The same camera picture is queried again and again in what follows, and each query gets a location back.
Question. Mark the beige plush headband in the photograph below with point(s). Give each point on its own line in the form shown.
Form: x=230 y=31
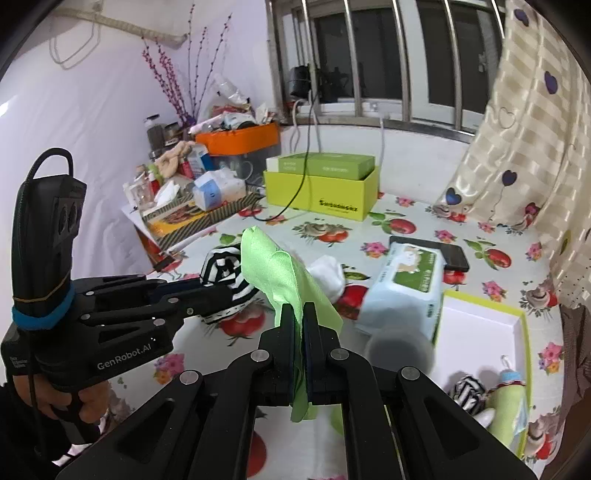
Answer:
x=171 y=159

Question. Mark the orange box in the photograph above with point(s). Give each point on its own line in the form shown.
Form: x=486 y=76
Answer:
x=240 y=138

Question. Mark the pale green flat carton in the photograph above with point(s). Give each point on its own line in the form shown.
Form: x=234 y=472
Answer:
x=286 y=165

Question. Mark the patterned tray box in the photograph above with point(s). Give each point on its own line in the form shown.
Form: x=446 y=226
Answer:
x=194 y=219

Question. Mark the red small cabinet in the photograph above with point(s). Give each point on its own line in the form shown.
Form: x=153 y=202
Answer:
x=150 y=247

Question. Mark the floral tablecloth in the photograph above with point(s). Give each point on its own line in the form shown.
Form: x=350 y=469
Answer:
x=346 y=230

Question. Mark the wet wipes pack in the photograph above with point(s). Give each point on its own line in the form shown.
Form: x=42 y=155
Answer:
x=406 y=286

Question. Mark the black phone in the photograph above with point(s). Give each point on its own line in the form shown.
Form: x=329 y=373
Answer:
x=452 y=256

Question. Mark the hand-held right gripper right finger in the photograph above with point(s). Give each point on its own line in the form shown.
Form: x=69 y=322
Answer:
x=318 y=364

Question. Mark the white wall pipe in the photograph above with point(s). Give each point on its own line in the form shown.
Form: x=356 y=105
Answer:
x=138 y=30

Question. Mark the green cardboard box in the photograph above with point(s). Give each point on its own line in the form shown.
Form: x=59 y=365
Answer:
x=318 y=196

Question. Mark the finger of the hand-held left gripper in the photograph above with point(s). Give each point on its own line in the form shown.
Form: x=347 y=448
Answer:
x=180 y=286
x=207 y=307

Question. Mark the barred window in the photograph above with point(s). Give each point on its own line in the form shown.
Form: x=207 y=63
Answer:
x=378 y=55

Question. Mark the person's left hand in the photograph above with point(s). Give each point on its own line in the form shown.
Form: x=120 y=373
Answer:
x=94 y=404

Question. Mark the black charger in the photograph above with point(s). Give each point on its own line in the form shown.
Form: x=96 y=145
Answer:
x=300 y=81

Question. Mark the green white box lid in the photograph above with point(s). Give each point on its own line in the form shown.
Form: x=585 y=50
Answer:
x=480 y=332

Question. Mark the pile of assorted packets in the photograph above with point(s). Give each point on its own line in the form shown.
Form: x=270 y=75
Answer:
x=233 y=115

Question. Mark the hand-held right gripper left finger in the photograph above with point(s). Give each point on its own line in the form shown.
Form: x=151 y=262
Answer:
x=284 y=350

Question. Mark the black white striped sock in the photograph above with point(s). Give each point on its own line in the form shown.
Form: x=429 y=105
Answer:
x=226 y=267
x=468 y=392

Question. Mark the white blue tissue packet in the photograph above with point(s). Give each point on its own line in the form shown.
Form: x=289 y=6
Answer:
x=217 y=189

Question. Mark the person's left forearm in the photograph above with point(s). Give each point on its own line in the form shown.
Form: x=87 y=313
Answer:
x=18 y=443

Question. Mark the heart print curtain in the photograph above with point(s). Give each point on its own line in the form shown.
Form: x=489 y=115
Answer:
x=531 y=138

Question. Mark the light green cloth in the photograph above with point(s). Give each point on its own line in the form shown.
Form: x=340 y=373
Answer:
x=281 y=277

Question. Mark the dark lidded jar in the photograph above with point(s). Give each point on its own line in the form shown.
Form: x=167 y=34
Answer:
x=154 y=136

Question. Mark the green rolled towel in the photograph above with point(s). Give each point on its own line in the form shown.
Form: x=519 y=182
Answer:
x=505 y=410

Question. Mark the purple flower branches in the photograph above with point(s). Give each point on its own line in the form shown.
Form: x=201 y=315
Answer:
x=178 y=92

